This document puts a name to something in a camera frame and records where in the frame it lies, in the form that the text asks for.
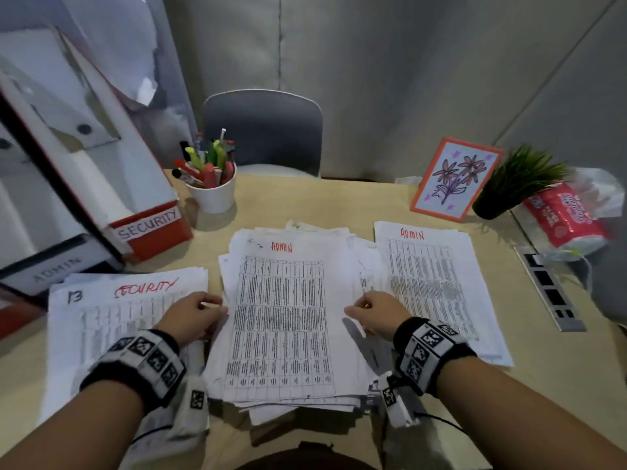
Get black right camera cable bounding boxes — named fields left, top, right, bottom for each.
left=413, top=411, right=471, bottom=436

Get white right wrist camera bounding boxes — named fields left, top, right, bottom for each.
left=378, top=370, right=421, bottom=429

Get black camera cable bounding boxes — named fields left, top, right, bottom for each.
left=129, top=425, right=172, bottom=446
left=413, top=411, right=471, bottom=436

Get grey desk socket strip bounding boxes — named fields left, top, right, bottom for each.
left=514, top=245, right=588, bottom=334

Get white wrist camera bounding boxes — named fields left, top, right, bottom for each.
left=169, top=374, right=210, bottom=439
left=378, top=370, right=421, bottom=429

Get red white paper towel pack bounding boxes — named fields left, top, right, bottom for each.
left=511, top=183, right=611, bottom=258

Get person's left forearm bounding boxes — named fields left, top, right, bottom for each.
left=0, top=394, right=146, bottom=470

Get white pen cup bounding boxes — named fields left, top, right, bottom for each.
left=185, top=161, right=238, bottom=215

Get person's left hand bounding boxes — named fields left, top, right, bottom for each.
left=152, top=292, right=229, bottom=348

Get black right wristband with markers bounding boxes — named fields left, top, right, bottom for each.
left=391, top=316, right=479, bottom=397

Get admin paper pile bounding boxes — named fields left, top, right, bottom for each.
left=373, top=219, right=514, bottom=369

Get orange framed flower drawing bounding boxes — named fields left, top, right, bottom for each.
left=410, top=136, right=504, bottom=223

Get clear plastic bag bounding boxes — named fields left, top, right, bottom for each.
left=568, top=166, right=627, bottom=219

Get white power cable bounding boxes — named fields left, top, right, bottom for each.
left=563, top=249, right=594, bottom=297

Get black left camera cable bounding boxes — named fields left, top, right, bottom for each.
left=129, top=425, right=172, bottom=446

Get grey chair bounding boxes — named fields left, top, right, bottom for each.
left=201, top=88, right=324, bottom=180

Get person's right hand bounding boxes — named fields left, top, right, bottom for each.
left=344, top=290, right=415, bottom=342

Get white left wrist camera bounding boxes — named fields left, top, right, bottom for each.
left=169, top=374, right=210, bottom=439

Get bunch of coloured markers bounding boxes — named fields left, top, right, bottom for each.
left=171, top=127, right=237, bottom=189

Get green plant in black pot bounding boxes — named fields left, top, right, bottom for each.
left=472, top=144, right=571, bottom=221

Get unsorted paper pile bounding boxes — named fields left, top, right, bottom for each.
left=201, top=219, right=393, bottom=426

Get black admin file box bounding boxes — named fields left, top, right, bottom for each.
left=0, top=92, right=123, bottom=309

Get person's dark shirt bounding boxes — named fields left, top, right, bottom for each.
left=234, top=441, right=378, bottom=470

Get person's right forearm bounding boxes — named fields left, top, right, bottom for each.
left=436, top=356, right=627, bottom=470

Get security paper pile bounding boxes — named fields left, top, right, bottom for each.
left=37, top=266, right=212, bottom=470

